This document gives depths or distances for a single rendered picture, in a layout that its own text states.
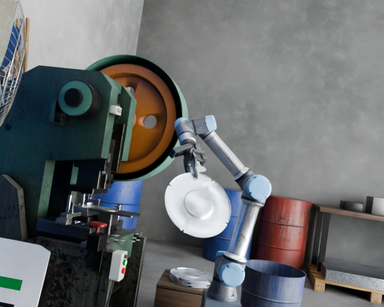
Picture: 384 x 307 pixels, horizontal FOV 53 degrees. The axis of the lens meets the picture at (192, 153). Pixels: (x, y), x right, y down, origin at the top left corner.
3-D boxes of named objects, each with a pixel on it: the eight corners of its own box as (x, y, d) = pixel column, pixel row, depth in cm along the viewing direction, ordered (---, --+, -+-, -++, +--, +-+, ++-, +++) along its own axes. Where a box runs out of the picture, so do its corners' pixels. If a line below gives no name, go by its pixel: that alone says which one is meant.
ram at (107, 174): (115, 189, 223) (123, 138, 224) (104, 190, 208) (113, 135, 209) (87, 184, 226) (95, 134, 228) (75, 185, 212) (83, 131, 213)
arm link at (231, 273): (235, 283, 192) (268, 178, 195) (241, 293, 177) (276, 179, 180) (213, 276, 192) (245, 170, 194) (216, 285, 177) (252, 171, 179)
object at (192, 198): (239, 198, 168) (240, 197, 168) (213, 252, 150) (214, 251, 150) (184, 161, 168) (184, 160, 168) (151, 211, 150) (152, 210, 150)
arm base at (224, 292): (234, 293, 205) (236, 275, 206) (238, 304, 190) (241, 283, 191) (206, 289, 205) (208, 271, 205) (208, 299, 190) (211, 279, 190)
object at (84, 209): (98, 214, 224) (99, 206, 224) (86, 216, 209) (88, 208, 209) (84, 211, 226) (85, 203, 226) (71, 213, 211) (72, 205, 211)
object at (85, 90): (133, 133, 250) (137, 106, 251) (86, 117, 185) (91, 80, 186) (107, 130, 254) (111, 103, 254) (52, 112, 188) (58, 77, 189)
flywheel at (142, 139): (69, 103, 282) (111, 192, 272) (53, 97, 262) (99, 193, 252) (154, 53, 272) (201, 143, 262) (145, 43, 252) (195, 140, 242)
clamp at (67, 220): (81, 221, 209) (85, 202, 209) (66, 225, 192) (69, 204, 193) (71, 219, 210) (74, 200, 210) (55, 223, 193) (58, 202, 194)
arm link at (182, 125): (189, 114, 187) (172, 118, 186) (194, 130, 179) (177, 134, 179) (191, 125, 193) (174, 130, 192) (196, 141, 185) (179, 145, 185)
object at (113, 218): (136, 236, 218) (140, 212, 219) (128, 240, 205) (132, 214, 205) (96, 228, 223) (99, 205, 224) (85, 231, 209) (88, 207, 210)
